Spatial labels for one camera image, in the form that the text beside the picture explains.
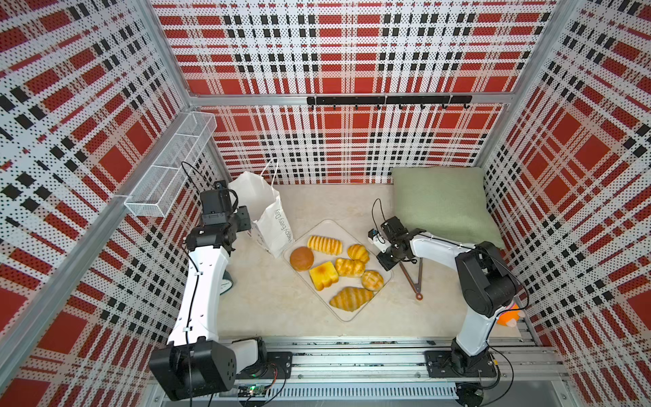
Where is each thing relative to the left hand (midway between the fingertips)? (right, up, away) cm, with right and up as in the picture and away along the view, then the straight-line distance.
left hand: (240, 215), depth 78 cm
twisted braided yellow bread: (+35, -20, +13) cm, 42 cm away
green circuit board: (+7, -49, -8) cm, 50 cm away
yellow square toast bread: (+25, -21, +11) cm, 35 cm away
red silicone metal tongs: (+59, -26, +11) cm, 65 cm away
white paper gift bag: (+7, -6, +9) cm, 12 cm away
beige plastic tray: (+27, -6, +28) cm, 39 cm away
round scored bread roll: (+42, -23, +9) cm, 49 cm away
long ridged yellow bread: (+27, -12, +18) cm, 34 cm away
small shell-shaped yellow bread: (+38, -14, +16) cm, 44 cm away
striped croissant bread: (+35, -28, +5) cm, 45 cm away
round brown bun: (+17, -17, +15) cm, 28 cm away
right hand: (+50, -17, +18) cm, 56 cm away
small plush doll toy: (+85, -32, 0) cm, 91 cm away
